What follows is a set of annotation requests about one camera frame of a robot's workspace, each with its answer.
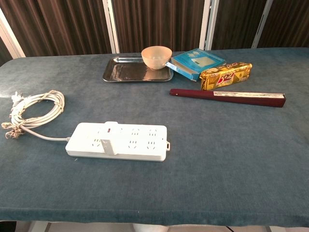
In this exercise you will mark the stainless steel tray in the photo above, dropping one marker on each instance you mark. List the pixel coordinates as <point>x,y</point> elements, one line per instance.
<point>125,72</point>

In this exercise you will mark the white plug adapter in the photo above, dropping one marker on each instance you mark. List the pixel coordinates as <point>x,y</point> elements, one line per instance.
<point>108,147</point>

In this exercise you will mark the blue cardboard box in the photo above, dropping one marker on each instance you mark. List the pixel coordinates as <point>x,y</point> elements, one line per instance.
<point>193,62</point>

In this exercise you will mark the brown pleated curtain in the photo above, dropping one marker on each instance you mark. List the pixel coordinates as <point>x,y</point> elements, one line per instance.
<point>72,26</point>

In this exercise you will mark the dark red folded fan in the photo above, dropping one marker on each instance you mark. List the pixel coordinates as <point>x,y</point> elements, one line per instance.
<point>193,94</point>

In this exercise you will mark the blue velvet table cloth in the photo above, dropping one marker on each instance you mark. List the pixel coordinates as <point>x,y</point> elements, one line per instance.
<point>193,181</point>

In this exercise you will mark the white frame post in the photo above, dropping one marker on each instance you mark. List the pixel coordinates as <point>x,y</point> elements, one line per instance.
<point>208,24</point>
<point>111,26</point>
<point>262,24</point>
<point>10,36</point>

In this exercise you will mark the beige plastic bowl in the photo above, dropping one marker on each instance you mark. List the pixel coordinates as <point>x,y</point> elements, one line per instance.
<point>157,60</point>

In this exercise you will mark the white power strip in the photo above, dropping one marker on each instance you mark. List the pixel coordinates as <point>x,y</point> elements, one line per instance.
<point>144,149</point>

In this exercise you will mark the gold biscuit package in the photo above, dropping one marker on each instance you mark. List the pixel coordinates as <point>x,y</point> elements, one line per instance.
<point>224,77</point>

